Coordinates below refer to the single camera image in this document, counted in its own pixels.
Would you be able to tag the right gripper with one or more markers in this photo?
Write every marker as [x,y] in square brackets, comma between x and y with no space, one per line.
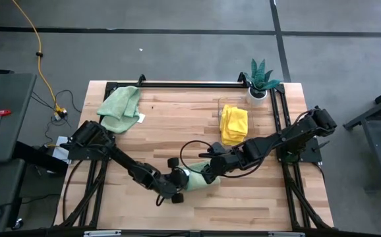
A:
[223,164]

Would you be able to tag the clear plastic bin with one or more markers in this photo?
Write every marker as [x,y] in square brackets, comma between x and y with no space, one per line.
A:
[219,98]

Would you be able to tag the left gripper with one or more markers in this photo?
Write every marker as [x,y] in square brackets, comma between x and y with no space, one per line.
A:
[179,180]

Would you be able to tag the green microfiber towel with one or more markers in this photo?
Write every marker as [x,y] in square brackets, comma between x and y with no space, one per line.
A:
[116,102]
[197,177]

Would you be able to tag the dark grey side table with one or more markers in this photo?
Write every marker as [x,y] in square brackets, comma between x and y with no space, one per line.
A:
[12,95]

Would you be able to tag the white paper tag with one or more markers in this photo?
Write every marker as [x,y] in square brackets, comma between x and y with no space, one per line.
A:
[141,118]

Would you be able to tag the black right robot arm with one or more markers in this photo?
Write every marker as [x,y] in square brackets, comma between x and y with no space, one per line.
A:
[292,135]

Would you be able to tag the black caster wheel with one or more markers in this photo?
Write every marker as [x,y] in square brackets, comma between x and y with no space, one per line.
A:
[18,224]

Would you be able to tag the silver metal bracket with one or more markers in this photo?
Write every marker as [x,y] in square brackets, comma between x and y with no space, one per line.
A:
[286,234]
[101,233]

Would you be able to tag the black aluminium table frame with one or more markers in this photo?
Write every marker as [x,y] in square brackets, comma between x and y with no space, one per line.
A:
[193,85]

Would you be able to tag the white box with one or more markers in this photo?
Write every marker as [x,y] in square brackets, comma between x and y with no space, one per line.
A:
[58,154]

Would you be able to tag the green plant in white pot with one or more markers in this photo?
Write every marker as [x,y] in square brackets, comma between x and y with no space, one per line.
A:
[259,79]

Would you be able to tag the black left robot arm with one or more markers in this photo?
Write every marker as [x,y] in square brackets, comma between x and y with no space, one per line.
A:
[128,163]

